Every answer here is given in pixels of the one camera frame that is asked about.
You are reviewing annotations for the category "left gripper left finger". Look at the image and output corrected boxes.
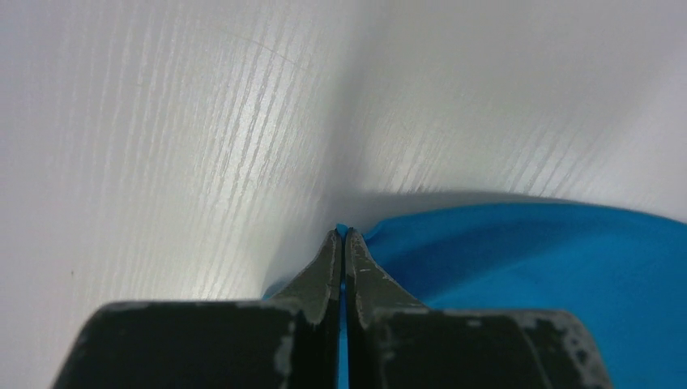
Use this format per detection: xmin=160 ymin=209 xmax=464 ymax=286
xmin=54 ymin=230 xmax=343 ymax=388

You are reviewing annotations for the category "bright blue t shirt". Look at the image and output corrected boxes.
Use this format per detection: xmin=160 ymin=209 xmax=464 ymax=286
xmin=262 ymin=201 xmax=687 ymax=389

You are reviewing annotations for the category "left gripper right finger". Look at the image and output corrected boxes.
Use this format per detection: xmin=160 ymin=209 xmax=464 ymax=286
xmin=344 ymin=229 xmax=612 ymax=388

